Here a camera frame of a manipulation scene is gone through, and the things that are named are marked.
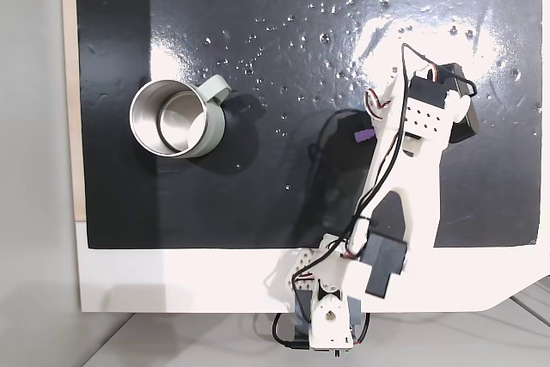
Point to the black camera box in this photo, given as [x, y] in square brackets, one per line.
[466, 126]

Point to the black glossy table mat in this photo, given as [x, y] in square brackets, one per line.
[215, 212]

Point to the purple ribbed pen grip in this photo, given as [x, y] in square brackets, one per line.
[363, 136]

